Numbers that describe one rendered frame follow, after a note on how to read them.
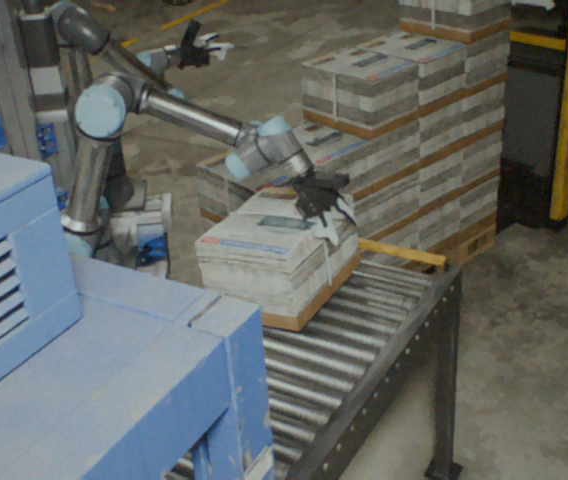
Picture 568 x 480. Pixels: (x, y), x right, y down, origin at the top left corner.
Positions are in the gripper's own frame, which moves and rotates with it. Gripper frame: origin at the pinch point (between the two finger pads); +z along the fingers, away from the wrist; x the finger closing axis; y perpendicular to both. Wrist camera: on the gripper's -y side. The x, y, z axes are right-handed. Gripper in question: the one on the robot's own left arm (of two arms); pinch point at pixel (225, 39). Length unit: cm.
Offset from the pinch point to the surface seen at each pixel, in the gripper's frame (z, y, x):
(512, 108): 162, 71, -3
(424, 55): 76, 14, 24
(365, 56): 58, 16, 9
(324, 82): 36.2, 20.5, 13.0
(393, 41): 79, 17, 1
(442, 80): 83, 25, 28
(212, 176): -20, 40, 25
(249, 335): -100, -56, 200
